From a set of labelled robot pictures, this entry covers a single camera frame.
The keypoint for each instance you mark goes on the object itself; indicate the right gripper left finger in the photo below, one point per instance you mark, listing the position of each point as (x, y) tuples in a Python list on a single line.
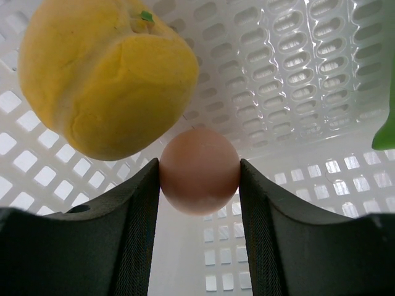
[(101, 247)]

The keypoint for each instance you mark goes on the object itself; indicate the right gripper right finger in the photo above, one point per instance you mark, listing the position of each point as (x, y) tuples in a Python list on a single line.
[(296, 248)]

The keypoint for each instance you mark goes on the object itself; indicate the white plastic basket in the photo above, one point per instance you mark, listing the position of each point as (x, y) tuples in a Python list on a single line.
[(298, 87)]

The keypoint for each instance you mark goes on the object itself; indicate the green toy vegetable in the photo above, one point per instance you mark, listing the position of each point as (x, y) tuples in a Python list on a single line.
[(384, 139)]

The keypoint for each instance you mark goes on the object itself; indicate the pink toy egg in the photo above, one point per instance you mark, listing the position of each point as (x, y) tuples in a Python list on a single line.
[(199, 171)]

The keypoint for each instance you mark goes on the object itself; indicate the yellow toy fruit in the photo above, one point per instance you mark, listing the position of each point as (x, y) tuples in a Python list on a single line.
[(109, 76)]

